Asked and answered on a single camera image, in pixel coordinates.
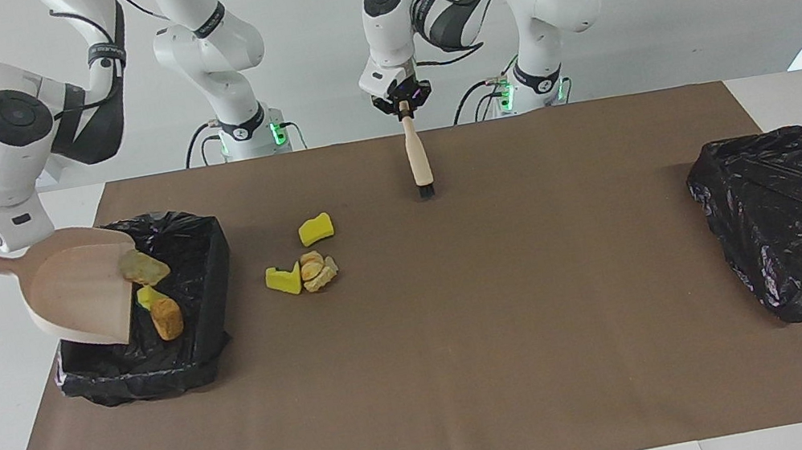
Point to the beige plastic dustpan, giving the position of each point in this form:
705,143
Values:
79,295

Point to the brown cork chunk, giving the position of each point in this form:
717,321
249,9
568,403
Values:
167,319

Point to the pale ridged foam chunk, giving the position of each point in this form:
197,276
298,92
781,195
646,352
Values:
146,268

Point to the yellow sponge piece green backing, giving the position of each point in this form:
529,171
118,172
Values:
283,280

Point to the beige hand brush black bristles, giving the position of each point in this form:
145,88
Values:
419,157

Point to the white wall socket box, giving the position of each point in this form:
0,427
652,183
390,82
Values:
46,174

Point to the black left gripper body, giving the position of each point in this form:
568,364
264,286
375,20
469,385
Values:
403,90

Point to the pale paper ball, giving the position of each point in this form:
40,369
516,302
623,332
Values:
326,276

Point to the plain yellow sponge piece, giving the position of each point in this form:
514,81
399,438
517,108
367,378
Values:
315,229

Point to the yellow sponge wedge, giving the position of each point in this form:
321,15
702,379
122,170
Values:
147,297

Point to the brown table mat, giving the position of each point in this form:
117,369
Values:
435,431

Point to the open bin with black bag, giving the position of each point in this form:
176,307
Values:
204,290

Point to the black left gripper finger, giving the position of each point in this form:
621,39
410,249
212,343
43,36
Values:
385,105
420,98

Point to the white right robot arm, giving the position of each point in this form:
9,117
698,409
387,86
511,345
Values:
7,160

